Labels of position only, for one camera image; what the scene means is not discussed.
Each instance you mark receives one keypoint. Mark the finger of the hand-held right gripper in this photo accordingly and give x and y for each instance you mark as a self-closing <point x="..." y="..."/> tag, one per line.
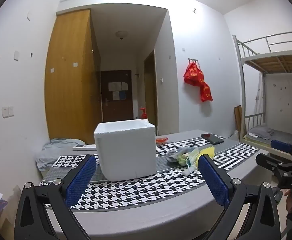
<point x="268" y="162"/>
<point x="281" y="145"/>

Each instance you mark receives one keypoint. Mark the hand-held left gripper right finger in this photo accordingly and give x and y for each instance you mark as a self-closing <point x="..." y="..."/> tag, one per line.
<point x="212" y="180"/>

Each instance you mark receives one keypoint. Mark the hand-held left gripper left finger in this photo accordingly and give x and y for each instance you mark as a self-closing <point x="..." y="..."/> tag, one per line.
<point x="82" y="177"/>

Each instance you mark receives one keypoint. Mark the yellow sponge cloth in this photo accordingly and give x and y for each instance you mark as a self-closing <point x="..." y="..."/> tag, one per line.
<point x="207" y="152"/>

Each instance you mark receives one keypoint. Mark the blue face mask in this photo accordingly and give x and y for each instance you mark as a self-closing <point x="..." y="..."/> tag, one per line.
<point x="193" y="158"/>

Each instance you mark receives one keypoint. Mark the beige cloth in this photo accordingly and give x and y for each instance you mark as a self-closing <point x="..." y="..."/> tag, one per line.
<point x="183" y="156"/>

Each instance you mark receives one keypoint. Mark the grey cloth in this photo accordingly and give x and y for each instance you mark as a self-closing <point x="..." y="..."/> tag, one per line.
<point x="172" y="156"/>

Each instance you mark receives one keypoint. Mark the white foam box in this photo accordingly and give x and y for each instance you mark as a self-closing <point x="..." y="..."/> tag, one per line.
<point x="125" y="152"/>

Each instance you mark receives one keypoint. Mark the person's right hand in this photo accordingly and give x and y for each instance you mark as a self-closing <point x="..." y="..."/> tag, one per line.
<point x="291" y="202"/>

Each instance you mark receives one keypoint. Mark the grey folded blanket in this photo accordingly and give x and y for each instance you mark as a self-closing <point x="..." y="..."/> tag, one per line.
<point x="261" y="132"/>

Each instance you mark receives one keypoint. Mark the white remote control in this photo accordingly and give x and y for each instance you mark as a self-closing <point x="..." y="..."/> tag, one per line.
<point x="83" y="147"/>

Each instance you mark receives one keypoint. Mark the crumpled grey bedding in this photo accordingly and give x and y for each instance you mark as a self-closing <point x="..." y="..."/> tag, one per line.
<point x="53" y="150"/>

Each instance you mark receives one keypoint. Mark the black smartphone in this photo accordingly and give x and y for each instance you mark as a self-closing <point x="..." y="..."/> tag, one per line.
<point x="212" y="138"/>

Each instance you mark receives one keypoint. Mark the wooden board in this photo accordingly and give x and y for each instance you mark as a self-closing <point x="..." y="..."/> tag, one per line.
<point x="239" y="122"/>

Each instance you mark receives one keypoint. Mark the black and white houndstooth runner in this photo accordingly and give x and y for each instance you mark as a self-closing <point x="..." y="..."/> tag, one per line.
<point x="135" y="192"/>

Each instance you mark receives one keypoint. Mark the red snack packet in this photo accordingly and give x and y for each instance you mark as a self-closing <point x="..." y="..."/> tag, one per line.
<point x="161" y="140"/>

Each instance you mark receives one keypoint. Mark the dark brown entrance door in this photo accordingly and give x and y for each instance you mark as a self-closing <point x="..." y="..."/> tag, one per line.
<point x="115" y="107"/>

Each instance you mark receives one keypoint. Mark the metal bunk bed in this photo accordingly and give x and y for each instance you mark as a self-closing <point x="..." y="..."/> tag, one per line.
<point x="273" y="62"/>

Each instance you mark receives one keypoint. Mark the red plastic bag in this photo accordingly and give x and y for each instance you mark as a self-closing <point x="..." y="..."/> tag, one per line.
<point x="206" y="92"/>
<point x="193" y="73"/>

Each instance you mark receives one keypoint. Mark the white bottle with red pump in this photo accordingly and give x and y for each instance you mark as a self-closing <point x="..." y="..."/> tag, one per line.
<point x="144" y="115"/>

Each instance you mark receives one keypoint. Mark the blue and white notice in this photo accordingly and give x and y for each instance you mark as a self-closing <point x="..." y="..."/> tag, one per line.
<point x="118" y="95"/>

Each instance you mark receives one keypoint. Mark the white paper notices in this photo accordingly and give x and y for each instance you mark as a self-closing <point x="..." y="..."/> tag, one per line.
<point x="117" y="86"/>

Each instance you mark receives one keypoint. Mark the wooden wardrobe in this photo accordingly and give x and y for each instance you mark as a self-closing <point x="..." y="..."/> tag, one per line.
<point x="68" y="80"/>

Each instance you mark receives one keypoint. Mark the light wooden side door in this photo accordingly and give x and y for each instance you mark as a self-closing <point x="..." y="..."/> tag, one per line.
<point x="151" y="92"/>

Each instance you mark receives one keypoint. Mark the ceiling lamp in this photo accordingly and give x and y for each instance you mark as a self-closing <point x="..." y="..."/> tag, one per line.
<point x="121" y="34"/>

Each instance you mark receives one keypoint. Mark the white wall switch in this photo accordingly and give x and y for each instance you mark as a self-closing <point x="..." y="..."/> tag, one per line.
<point x="11" y="111"/>

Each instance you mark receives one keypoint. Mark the white wall socket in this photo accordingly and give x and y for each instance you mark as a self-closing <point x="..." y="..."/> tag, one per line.
<point x="4" y="112"/>

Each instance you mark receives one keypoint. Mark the metal wall hook rack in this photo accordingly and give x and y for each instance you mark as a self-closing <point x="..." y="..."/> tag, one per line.
<point x="193" y="60"/>

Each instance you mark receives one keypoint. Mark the white wall switch plate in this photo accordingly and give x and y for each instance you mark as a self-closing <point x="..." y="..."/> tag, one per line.
<point x="16" y="55"/>

